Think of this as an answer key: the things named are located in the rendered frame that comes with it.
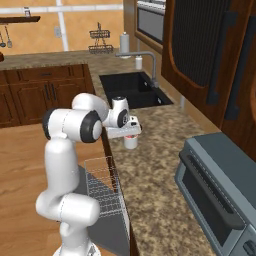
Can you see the small jar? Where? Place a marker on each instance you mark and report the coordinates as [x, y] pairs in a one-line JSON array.
[[27, 12]]

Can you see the white cup with red band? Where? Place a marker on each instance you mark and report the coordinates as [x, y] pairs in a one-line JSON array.
[[130, 142]]

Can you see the grey wall socket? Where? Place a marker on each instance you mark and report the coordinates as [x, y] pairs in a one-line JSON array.
[[58, 31]]

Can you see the dark wood cupboard door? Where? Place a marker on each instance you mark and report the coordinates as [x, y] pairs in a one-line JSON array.
[[196, 40], [246, 130]]

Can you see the hanging grey ladle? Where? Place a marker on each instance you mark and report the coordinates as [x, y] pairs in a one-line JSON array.
[[2, 41]]

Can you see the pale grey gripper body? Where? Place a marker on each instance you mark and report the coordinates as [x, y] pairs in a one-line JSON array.
[[120, 132]]

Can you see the black sink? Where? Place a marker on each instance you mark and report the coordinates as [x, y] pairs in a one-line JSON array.
[[133, 90]]

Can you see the grey dishwasher door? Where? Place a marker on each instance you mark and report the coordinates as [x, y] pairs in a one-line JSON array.
[[111, 233]]

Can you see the grey framed window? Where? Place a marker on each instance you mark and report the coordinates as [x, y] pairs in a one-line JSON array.
[[150, 21]]

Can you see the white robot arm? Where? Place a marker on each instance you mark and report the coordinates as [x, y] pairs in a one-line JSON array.
[[61, 160]]

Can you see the dark wall shelf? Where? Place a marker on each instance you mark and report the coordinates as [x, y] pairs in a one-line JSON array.
[[16, 19]]

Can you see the grey toaster oven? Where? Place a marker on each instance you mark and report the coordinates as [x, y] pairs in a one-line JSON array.
[[226, 186]]

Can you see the dark brown round object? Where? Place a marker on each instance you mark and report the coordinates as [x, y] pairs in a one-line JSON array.
[[1, 57]]

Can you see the white soap bottle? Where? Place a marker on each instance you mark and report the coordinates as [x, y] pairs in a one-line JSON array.
[[138, 62]]

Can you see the grey tap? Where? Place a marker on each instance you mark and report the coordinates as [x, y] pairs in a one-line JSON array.
[[151, 63]]

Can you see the white paper towel roll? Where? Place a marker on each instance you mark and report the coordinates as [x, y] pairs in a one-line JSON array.
[[124, 43]]

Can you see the brown lower cupboard run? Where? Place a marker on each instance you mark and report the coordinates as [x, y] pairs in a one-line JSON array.
[[30, 96]]

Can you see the hanging grey spatula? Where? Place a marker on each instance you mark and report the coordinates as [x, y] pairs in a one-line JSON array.
[[9, 40]]

